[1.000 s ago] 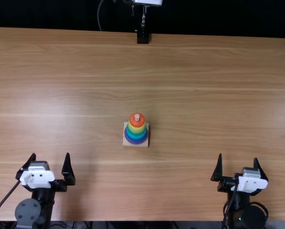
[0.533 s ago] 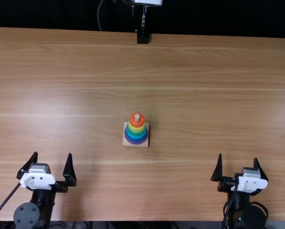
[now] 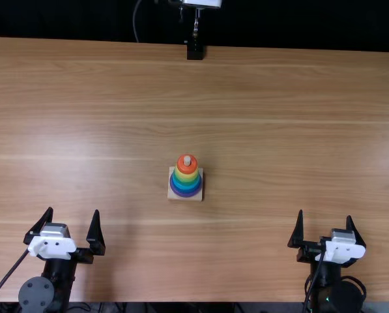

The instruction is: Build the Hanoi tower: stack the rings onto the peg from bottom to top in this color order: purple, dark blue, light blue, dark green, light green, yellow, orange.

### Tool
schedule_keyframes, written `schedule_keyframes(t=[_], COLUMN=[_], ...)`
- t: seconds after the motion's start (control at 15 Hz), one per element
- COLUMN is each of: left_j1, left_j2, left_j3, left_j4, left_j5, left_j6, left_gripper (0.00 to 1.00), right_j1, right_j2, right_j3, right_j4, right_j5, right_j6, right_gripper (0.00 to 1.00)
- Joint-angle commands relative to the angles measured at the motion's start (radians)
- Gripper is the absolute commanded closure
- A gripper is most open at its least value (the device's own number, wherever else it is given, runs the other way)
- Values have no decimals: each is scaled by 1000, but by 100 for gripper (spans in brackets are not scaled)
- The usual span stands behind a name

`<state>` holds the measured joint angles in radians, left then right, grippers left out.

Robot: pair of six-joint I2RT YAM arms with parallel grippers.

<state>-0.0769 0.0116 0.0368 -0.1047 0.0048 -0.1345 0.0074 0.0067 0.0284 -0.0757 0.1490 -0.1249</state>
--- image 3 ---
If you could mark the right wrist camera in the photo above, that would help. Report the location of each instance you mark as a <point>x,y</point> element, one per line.
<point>342,251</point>

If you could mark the white mounted camera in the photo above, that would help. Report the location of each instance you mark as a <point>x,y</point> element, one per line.
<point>202,3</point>

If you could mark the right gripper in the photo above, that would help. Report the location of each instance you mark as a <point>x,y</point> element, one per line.
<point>308,251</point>

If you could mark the black clamp stand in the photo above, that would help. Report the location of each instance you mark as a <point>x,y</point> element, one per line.
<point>195,52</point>

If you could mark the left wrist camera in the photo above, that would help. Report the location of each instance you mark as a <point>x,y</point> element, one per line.
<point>52,247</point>

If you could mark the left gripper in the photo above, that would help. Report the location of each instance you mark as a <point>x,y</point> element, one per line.
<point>83,256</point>

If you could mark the wooden peg base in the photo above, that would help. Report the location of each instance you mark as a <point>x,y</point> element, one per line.
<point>172,197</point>

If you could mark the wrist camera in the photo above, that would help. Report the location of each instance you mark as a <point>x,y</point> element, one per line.
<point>342,251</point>
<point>52,247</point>

